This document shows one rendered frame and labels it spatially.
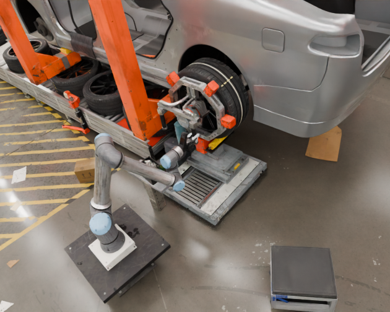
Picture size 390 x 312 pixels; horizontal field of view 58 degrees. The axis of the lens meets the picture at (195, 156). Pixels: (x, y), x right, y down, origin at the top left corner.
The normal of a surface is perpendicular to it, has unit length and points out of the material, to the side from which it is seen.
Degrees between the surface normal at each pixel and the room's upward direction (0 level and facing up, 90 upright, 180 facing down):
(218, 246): 0
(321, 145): 1
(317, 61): 91
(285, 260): 0
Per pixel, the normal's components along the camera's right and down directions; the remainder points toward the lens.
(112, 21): 0.75, 0.37
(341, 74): 0.16, 0.65
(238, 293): -0.14, -0.72
